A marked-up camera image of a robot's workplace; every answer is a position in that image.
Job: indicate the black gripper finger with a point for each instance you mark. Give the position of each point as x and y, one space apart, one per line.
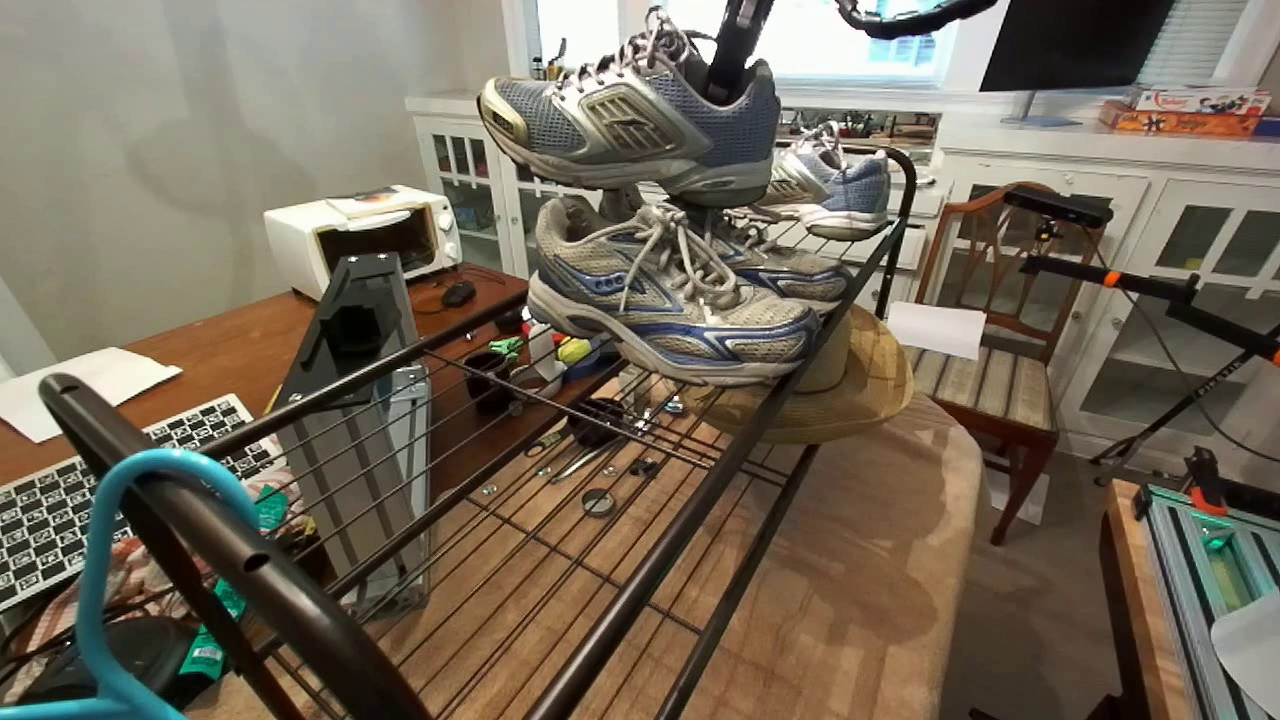
755 37
727 47

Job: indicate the blue grey running shoe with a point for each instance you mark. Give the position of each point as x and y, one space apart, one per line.
626 126
853 180

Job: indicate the white window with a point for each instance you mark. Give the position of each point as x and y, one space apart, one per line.
812 63

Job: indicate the white glass door cabinet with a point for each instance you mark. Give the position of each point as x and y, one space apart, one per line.
453 174

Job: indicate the black flat screen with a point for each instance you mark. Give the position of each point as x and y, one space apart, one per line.
1082 42

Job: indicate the white folded paper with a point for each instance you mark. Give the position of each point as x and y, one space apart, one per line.
935 328

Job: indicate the black computer mouse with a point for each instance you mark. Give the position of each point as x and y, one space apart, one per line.
462 295

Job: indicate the straw hat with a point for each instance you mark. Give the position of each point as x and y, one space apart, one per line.
853 390

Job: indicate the black cup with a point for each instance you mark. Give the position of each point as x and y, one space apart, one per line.
486 387

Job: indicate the wide white sideboard cabinet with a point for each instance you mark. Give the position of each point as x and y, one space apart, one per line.
1174 165

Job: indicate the wooden chair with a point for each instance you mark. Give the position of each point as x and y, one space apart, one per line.
1013 393

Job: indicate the orange board game box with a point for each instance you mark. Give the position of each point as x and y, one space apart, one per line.
1186 118

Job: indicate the grey triangular stand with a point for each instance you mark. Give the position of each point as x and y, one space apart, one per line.
361 323

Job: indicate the beige ribbed table cloth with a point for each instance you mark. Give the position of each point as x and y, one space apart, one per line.
867 573

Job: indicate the dark wooden table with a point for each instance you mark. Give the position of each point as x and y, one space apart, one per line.
226 346

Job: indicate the black orange clamp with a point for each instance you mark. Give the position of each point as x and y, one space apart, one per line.
1206 482

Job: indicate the wooden robot cart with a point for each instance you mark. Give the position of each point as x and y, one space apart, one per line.
1135 626

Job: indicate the black metal shoe rack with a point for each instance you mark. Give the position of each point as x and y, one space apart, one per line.
266 587

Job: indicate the white paper sheet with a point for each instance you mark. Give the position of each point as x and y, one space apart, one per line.
80 381

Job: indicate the blue plastic clothes hanger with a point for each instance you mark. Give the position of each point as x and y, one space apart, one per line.
94 573

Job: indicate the computer keyboard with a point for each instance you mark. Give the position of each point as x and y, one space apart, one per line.
41 522

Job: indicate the black bar stereo camera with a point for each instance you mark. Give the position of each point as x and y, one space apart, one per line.
1063 208

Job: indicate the black camera stand pole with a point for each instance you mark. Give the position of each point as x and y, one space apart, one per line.
1161 285

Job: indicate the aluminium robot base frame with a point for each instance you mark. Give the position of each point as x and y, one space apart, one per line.
1200 587

